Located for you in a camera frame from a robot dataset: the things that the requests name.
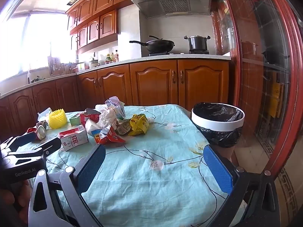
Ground crumpled white paper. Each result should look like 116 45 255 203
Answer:
37 107 52 123

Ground small green carton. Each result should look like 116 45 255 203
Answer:
69 113 82 126

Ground wooden lower cabinets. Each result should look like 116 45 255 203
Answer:
0 59 230 142

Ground yellow foam fruit net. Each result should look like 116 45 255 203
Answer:
48 108 68 129

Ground yellow crumpled wrapper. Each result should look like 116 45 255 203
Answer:
129 114 149 136

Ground white red-print plastic bag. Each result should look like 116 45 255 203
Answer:
98 107 126 145

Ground kitchen window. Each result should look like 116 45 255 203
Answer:
0 12 71 83

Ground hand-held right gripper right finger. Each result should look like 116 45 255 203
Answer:
204 145 281 227

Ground crumpled pale plastic wrapper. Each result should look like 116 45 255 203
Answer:
105 96 126 120

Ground person's left hand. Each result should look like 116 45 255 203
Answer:
0 181 32 225

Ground dish rack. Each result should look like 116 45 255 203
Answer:
47 55 65 75

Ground white kitchen countertop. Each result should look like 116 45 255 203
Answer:
0 53 231 98

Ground white and red milk carton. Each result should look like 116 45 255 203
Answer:
58 125 89 152

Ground red foil snack packet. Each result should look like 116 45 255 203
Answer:
79 108 101 126

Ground white trash bin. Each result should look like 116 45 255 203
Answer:
191 102 245 148

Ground dark cooking pot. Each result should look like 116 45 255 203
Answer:
184 35 211 51

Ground crushed red can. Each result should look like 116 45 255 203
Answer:
27 120 49 140

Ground yellow folding chair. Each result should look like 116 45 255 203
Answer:
269 80 284 119

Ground light blue floral tablecloth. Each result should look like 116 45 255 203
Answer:
35 104 247 227

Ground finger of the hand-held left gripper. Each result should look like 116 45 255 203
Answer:
9 138 62 159
0 132 37 156

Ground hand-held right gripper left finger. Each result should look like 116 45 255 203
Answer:
28 143 106 227

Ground black wok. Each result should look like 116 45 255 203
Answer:
129 36 176 54

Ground crumpled white blue carton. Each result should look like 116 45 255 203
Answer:
85 119 105 145

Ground black bin liner bag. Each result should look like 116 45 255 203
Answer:
192 103 244 148

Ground steel range hood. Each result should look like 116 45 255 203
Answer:
131 0 213 19

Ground red-framed glass sliding door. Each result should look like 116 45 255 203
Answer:
211 0 303 187

